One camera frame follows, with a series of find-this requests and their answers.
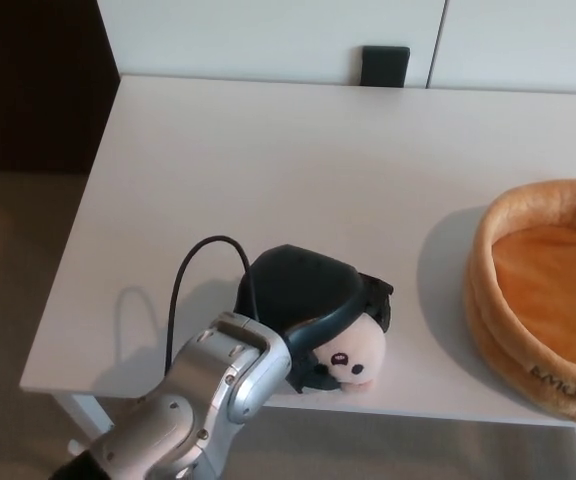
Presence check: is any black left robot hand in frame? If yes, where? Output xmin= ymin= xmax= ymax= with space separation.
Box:
xmin=232 ymin=243 xmax=396 ymax=396

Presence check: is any cream plush dumpling toy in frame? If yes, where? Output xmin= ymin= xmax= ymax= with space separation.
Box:
xmin=311 ymin=314 xmax=390 ymax=394

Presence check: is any orange round plush plate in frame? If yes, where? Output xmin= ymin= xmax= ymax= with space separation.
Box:
xmin=463 ymin=178 xmax=576 ymax=429

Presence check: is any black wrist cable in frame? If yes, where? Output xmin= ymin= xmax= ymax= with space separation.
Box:
xmin=164 ymin=235 xmax=262 ymax=377

